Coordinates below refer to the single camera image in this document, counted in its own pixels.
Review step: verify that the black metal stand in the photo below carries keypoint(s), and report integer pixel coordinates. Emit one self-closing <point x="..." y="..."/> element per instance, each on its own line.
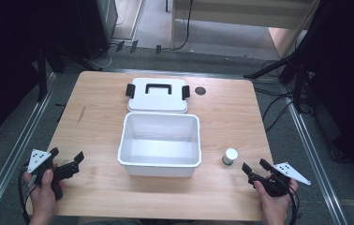
<point x="290" y="72"/>
<point x="42" y="75"/>

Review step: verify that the person's right hand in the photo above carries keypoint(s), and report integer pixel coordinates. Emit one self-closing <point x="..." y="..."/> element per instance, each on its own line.
<point x="275" y="206"/>

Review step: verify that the metal floor rail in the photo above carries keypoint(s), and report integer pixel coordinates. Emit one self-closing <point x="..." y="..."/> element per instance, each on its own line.
<point x="315" y="156"/>
<point x="12" y="156"/>

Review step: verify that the black cabinet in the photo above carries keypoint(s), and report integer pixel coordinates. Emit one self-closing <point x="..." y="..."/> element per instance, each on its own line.
<point x="97" y="25"/>

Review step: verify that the round black table grommet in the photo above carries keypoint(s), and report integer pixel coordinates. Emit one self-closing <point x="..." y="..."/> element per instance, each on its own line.
<point x="200" y="91"/>

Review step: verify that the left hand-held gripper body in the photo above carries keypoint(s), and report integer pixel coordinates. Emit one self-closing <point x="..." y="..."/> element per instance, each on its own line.
<point x="64" y="170"/>

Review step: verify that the small white-capped bottle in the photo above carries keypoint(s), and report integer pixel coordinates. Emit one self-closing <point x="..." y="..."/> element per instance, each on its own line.
<point x="230" y="156"/>

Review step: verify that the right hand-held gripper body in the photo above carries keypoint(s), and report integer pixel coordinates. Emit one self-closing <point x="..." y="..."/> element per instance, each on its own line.
<point x="279" y="181"/>

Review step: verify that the person's left hand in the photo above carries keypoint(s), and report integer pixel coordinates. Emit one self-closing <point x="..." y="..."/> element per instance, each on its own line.
<point x="42" y="195"/>

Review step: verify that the light wooden desk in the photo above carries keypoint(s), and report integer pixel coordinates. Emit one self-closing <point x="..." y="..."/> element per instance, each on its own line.
<point x="243" y="18"/>

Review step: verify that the white plastic storage box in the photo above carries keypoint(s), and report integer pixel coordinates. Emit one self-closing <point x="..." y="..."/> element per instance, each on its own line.
<point x="160" y="144"/>

